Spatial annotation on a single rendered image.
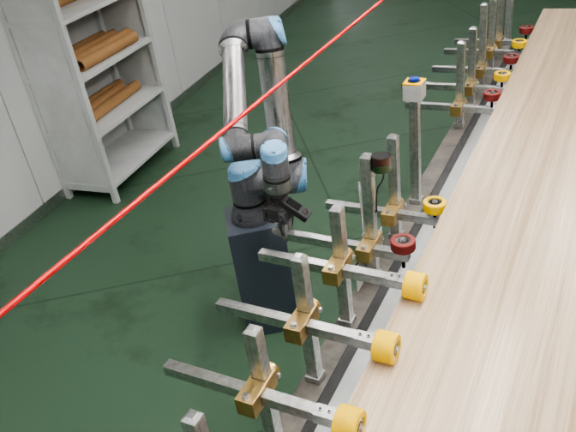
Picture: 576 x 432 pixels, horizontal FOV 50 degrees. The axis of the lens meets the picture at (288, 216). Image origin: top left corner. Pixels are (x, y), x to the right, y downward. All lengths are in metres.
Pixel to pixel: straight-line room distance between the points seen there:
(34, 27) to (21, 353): 1.93
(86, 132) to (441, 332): 3.09
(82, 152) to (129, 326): 1.50
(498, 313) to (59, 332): 2.37
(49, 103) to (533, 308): 3.38
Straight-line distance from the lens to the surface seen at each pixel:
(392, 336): 1.56
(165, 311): 3.34
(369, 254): 2.02
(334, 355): 1.92
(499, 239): 2.03
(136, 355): 3.15
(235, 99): 2.26
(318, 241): 2.12
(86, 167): 4.45
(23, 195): 4.44
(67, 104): 4.27
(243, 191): 2.64
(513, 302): 1.80
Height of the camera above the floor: 2.06
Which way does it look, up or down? 32 degrees down
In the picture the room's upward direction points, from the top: 8 degrees counter-clockwise
